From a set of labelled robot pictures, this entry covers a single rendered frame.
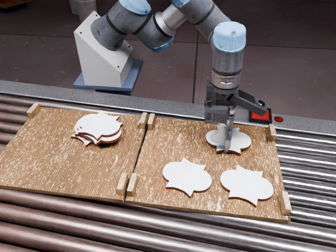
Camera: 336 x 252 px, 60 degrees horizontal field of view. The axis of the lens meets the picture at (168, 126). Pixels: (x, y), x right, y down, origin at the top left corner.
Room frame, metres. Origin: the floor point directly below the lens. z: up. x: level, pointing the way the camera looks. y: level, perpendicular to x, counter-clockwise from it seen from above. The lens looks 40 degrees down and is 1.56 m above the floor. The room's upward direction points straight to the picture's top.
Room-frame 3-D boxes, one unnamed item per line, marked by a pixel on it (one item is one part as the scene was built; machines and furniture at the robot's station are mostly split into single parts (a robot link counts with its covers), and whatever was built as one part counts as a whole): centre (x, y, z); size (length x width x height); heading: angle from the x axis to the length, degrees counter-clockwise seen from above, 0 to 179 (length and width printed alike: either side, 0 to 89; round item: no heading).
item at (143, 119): (0.76, 0.08, 0.95); 0.06 x 0.02 x 0.03; 172
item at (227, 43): (0.67, -0.15, 1.25); 0.09 x 0.08 x 0.11; 3
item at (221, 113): (0.67, -0.15, 1.09); 0.09 x 0.08 x 0.12; 82
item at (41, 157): (0.65, 0.29, 0.93); 0.41 x 0.35 x 0.02; 82
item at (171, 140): (0.59, -0.12, 0.93); 0.41 x 0.35 x 0.02; 82
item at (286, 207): (0.43, -0.29, 0.95); 0.06 x 0.02 x 0.03; 172
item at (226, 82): (0.66, -0.15, 1.17); 0.08 x 0.08 x 0.05
